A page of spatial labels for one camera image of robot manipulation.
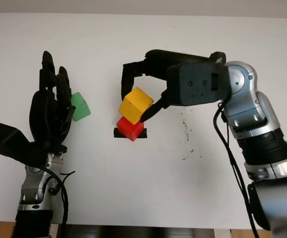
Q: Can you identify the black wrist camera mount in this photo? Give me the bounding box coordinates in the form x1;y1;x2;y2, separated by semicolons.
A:
166;63;231;107
0;123;47;167

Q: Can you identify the yellow block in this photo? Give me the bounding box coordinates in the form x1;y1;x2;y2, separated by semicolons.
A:
118;87;154;125

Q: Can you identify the dark grey robot body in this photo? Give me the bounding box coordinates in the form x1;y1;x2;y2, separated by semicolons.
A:
66;224;216;238

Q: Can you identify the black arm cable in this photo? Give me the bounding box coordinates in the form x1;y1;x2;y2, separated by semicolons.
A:
214;103;258;238
33;166;76;238

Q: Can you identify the green block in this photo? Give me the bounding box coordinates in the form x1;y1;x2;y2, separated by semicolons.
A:
70;92;92;122

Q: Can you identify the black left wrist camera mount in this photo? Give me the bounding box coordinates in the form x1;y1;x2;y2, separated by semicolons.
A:
0;123;47;167

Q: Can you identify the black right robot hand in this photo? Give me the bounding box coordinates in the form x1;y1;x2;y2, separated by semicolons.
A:
120;49;227;122

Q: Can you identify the red block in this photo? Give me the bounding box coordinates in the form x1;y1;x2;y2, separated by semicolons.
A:
116;117;144;141

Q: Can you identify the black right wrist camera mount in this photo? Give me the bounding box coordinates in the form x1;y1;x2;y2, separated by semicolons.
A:
166;63;231;107

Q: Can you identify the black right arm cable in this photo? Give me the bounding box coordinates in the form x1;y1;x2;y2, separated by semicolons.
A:
214;103;258;238

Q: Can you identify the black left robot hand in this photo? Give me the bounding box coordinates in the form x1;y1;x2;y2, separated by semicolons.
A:
29;51;76;152

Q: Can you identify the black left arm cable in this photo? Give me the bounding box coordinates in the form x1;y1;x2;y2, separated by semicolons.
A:
33;166;76;238

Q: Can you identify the black tape strip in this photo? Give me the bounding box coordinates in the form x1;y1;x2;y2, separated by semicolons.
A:
113;127;148;139

